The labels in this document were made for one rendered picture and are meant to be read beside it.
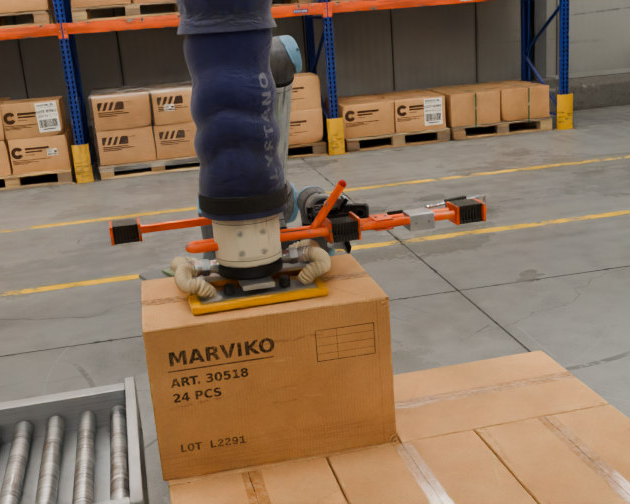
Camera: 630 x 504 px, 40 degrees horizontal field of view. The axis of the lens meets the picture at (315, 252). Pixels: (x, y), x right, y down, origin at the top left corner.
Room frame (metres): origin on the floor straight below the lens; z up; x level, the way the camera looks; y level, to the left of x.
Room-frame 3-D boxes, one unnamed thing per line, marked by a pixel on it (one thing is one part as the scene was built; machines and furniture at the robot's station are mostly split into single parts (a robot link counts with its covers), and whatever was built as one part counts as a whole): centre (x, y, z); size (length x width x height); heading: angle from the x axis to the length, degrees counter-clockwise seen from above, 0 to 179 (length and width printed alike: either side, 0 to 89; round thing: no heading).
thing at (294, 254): (2.12, 0.17, 1.01); 0.34 x 0.25 x 0.06; 103
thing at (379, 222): (2.28, 0.00, 1.08); 0.93 x 0.30 x 0.04; 103
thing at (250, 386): (2.13, 0.16, 0.74); 0.60 x 0.40 x 0.40; 100
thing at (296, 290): (2.03, 0.15, 0.97); 0.34 x 0.10 x 0.05; 103
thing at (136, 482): (2.04, 0.51, 0.58); 0.70 x 0.03 x 0.06; 12
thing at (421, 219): (2.23, -0.28, 1.07); 0.07 x 0.07 x 0.04; 13
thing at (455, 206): (2.25, -0.42, 1.07); 0.08 x 0.07 x 0.05; 103
